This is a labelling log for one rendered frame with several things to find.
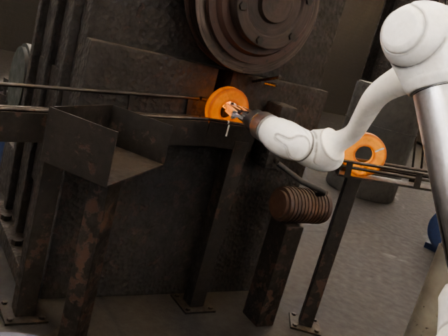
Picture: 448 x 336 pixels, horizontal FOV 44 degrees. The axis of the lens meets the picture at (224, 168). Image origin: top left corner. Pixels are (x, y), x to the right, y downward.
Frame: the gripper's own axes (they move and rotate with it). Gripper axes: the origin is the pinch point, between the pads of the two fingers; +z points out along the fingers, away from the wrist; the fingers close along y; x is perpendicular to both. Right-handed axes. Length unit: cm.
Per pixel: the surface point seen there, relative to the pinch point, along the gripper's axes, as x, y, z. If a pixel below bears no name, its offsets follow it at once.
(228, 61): 14.6, -6.2, -2.1
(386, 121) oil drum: -19, 231, 134
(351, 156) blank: -6.5, 43.9, -19.1
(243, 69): 13.1, 0.0, -2.2
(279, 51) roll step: 21.5, 11.2, -3.6
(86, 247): -40, -49, -27
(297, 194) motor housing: -23.1, 26.4, -17.9
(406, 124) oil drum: -17, 245, 127
